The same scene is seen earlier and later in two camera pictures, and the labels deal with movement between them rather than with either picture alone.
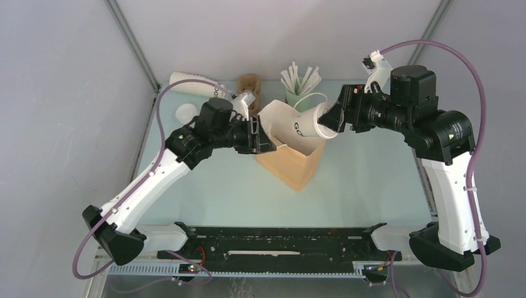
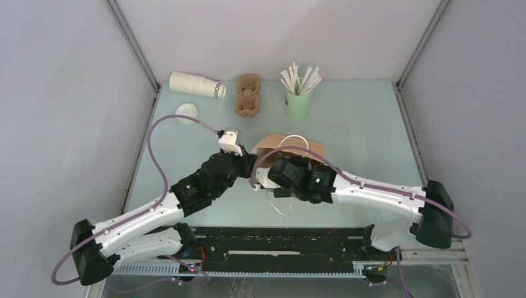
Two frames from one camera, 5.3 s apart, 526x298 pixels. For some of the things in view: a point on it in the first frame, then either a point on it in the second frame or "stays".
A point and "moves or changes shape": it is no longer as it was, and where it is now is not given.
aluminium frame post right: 437,17 stays
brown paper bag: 296,157 moves or changes shape
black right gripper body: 371,110 → 279,192
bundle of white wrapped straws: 291,82 stays
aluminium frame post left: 132,42 stays
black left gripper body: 239,135 → 240,168
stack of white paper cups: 195,86 stays
